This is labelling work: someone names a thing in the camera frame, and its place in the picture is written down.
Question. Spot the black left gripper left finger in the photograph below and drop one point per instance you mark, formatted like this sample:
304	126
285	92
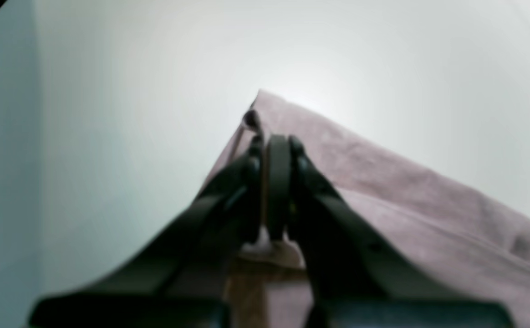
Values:
178	279

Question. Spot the mauve grey t-shirt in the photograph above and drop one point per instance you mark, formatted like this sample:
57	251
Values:
465	238

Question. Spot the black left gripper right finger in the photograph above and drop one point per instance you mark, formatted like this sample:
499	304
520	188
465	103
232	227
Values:
358	278

